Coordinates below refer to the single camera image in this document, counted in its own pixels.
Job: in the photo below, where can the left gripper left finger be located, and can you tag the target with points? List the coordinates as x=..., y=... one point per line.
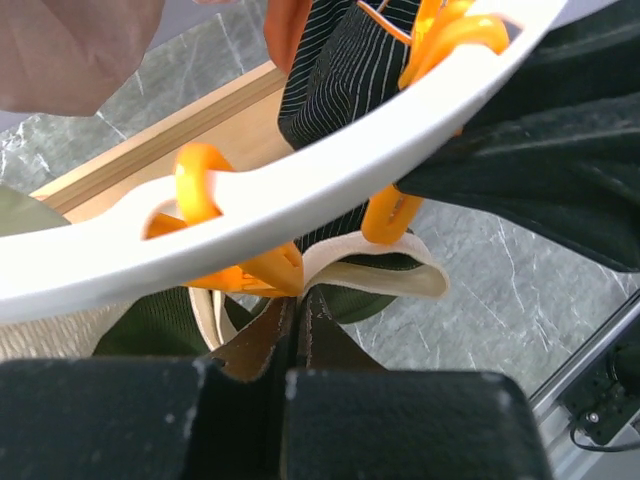
x=258, y=349

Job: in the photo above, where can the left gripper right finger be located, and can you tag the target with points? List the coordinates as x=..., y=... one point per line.
x=322, y=344

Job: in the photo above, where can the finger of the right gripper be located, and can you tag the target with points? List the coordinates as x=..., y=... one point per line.
x=556, y=150

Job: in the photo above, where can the orange plastic clothes clip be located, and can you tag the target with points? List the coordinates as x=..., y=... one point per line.
x=211, y=227

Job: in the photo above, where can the olive green underwear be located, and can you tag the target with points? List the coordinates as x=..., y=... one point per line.
x=357, y=279

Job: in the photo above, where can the white round clip hanger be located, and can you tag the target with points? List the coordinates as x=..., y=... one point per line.
x=106, y=259

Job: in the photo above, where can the black striped hanging underwear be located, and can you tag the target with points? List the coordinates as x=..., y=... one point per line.
x=348, y=63

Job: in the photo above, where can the pale green hanging underwear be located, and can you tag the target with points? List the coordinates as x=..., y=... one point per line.
x=20, y=213

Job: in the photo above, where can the rust orange hanging underwear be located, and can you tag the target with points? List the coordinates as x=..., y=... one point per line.
x=284, y=24

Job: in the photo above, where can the pink hanging underwear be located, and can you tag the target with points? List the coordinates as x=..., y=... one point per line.
x=68, y=58

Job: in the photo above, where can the wooden clothes rack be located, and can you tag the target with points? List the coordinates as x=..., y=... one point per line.
x=239, y=119

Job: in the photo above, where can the aluminium mounting rail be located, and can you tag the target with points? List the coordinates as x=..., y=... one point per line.
x=588, y=411

